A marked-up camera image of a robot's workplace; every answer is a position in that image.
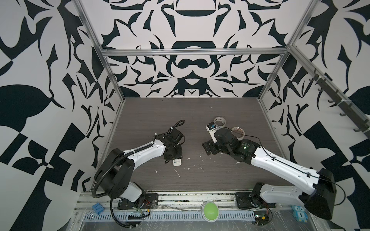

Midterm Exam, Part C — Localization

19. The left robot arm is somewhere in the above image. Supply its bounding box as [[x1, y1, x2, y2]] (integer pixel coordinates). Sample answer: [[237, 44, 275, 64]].
[[91, 120, 186, 229]]

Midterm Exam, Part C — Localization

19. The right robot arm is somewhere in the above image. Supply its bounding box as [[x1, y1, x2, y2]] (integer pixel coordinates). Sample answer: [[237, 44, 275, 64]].
[[202, 124, 340, 220]]

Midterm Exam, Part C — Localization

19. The small white orange tape roll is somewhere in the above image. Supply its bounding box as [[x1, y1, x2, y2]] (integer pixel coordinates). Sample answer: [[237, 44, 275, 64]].
[[231, 127, 245, 140]]

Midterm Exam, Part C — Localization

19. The large clear printed tape roll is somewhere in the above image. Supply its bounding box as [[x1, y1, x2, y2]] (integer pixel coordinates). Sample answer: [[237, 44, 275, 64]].
[[214, 116, 226, 128]]

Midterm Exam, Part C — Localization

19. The green round button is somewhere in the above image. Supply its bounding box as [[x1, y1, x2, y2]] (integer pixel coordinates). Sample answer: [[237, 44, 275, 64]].
[[201, 201, 220, 222]]

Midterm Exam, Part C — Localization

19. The blue owl figurine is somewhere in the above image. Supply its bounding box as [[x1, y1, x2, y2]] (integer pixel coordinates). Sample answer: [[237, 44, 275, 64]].
[[292, 206, 308, 223]]

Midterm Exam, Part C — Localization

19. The white slotted cable duct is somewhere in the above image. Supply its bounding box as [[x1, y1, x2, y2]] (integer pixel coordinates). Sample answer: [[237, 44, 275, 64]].
[[83, 210, 255, 222]]

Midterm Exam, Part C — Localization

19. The blue clip on rail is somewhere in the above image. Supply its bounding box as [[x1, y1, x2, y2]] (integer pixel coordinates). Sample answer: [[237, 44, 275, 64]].
[[92, 203, 105, 215]]

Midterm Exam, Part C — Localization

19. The black wall hook rack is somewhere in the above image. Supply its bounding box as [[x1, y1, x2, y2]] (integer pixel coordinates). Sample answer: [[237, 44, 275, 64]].
[[309, 69, 370, 139]]

